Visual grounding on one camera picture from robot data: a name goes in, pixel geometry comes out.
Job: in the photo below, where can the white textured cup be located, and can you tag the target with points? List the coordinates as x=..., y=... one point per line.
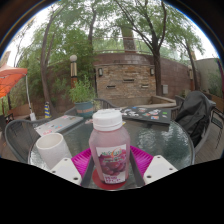
x=53, y=150

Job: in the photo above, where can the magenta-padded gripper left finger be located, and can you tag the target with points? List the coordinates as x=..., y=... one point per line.
x=66, y=170

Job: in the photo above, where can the orange canopy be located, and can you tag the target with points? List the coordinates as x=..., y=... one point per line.
x=10, y=78

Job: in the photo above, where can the silver laptop with stickers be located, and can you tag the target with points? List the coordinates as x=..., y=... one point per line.
x=60, y=124

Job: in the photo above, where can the pink juice bottle white cap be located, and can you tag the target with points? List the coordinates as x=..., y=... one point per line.
x=110, y=146

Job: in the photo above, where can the black metal patio chairs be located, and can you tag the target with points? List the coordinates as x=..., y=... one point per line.
x=218, y=123

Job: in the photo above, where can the wall lantern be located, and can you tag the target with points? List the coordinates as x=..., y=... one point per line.
x=152, y=71
x=100, y=72

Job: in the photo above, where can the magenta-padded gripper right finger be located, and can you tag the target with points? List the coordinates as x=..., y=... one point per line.
x=160, y=168

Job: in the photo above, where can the wooden lamp post white globe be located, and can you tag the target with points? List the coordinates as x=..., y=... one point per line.
x=73, y=71

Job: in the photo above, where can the blue yellow striped bollard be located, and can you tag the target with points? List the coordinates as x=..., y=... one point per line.
x=47, y=110

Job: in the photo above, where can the folded dark red umbrella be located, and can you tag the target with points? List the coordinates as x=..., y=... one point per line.
x=221, y=73

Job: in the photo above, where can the potted green plant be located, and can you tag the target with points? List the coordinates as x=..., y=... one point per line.
x=82, y=96

